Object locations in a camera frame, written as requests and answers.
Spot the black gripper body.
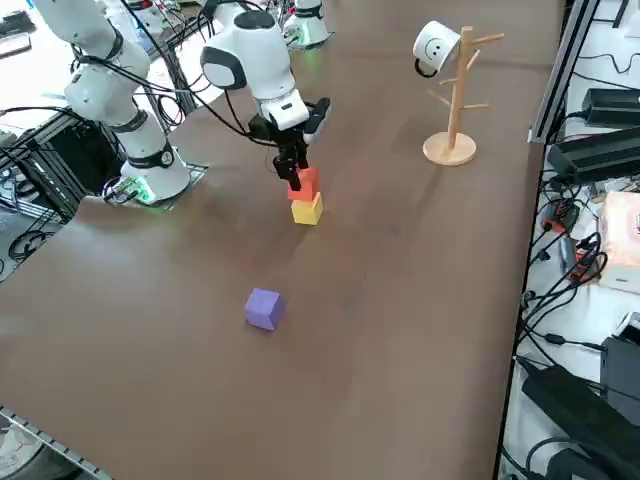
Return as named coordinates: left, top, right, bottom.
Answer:
left=247, top=112, right=307, bottom=150

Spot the red foam cube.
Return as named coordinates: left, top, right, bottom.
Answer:
left=287, top=167, right=321, bottom=202

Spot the yellow foam cube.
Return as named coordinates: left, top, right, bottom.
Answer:
left=291, top=192, right=325, bottom=226

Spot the purple foam cube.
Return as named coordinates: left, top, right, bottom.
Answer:
left=243, top=287, right=286, bottom=332

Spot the wooden mug tree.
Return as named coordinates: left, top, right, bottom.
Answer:
left=422, top=25, right=506, bottom=167

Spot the white smiley mug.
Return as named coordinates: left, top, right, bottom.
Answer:
left=412, top=19, right=461, bottom=79

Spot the black control cabinet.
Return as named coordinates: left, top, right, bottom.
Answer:
left=0, top=107, right=126, bottom=221

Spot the orange power plug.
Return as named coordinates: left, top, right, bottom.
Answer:
left=542, top=199, right=581, bottom=234

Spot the large black power adapter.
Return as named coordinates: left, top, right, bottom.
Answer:
left=545, top=127, right=640, bottom=184

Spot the orange black tool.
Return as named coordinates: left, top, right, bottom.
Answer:
left=564, top=234, right=609, bottom=289

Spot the small black power adapter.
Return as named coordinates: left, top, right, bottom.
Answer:
left=582, top=88, right=640, bottom=126

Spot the pink white tissue box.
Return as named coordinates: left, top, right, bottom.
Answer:
left=597, top=191, right=640, bottom=294

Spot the long black power brick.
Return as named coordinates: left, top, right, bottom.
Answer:
left=522, top=364, right=640, bottom=480

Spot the small white device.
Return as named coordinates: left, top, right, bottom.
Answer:
left=613, top=312, right=640, bottom=346

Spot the black box device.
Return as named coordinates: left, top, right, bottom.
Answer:
left=599, top=335, right=640, bottom=416

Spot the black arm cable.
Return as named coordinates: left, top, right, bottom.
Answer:
left=74, top=49, right=261, bottom=146

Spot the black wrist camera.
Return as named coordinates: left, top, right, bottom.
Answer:
left=302, top=97, right=333, bottom=147

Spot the aluminium frame post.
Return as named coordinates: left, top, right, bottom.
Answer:
left=528, top=0, right=601, bottom=145

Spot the aluminium frame rail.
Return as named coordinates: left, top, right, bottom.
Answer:
left=0, top=403, right=119, bottom=480

